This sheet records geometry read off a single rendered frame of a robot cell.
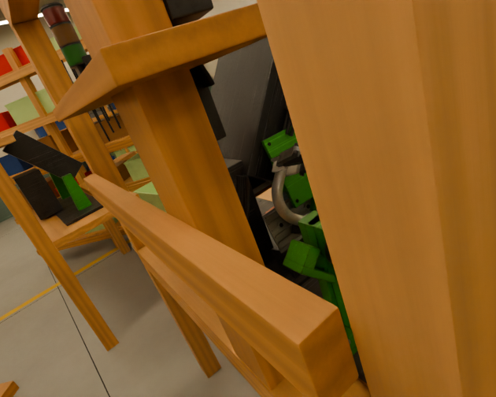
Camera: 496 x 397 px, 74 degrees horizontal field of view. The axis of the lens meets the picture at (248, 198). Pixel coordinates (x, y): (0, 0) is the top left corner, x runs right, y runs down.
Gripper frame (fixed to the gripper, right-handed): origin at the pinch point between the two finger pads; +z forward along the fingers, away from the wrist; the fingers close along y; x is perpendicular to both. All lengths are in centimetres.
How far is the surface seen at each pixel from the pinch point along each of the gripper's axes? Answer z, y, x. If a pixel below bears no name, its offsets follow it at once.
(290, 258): -19.3, 5.8, 23.9
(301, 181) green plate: 4.5, -8.6, 0.6
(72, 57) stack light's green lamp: 13, 56, -11
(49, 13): 10, 62, -17
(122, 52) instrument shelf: -38, 43, 9
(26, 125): 322, 126, -58
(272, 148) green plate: 4.5, 3.1, -5.3
